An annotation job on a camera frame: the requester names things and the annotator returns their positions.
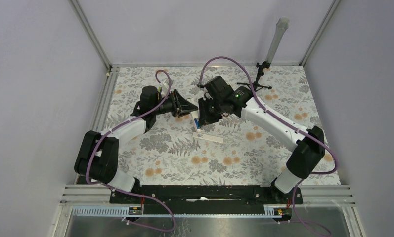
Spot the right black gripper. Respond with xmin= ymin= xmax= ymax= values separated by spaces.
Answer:
xmin=198 ymin=96 xmax=225 ymax=127

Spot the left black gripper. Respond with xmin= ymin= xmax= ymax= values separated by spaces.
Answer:
xmin=152 ymin=89 xmax=198 ymax=118

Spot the white remote control body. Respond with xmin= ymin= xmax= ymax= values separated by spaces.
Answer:
xmin=188 ymin=98 xmax=202 ymax=132

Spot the blue battery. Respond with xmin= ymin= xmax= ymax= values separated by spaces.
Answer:
xmin=194 ymin=119 xmax=200 ymax=128

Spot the white remote battery cover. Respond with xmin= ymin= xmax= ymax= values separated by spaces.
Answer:
xmin=192 ymin=132 xmax=224 ymax=143

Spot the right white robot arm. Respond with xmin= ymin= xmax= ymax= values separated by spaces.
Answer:
xmin=198 ymin=76 xmax=325 ymax=203

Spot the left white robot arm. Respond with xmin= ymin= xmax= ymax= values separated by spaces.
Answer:
xmin=74 ymin=86 xmax=198 ymax=203

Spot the floral patterned table mat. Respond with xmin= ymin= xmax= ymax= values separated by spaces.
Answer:
xmin=105 ymin=66 xmax=321 ymax=185

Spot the black mini tripod stand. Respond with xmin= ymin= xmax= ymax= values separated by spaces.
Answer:
xmin=252 ymin=61 xmax=272 ymax=92

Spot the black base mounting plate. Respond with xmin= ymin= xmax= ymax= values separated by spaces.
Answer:
xmin=109 ymin=185 xmax=304 ymax=215

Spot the grey tube on tripod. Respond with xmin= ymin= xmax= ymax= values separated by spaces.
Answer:
xmin=265 ymin=17 xmax=290 ymax=68

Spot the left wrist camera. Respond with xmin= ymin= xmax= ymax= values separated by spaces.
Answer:
xmin=159 ymin=79 xmax=171 ymax=96

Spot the slotted cable duct rail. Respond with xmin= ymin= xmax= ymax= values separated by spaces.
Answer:
xmin=71 ymin=205 xmax=284 ymax=219

